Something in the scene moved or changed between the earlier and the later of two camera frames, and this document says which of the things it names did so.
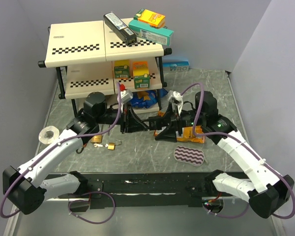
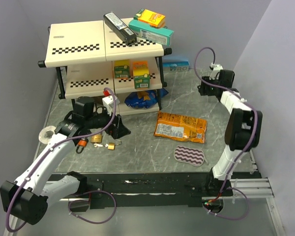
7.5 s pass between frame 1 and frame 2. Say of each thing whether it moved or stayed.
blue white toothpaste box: stayed
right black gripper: moved
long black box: stayed
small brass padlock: stayed
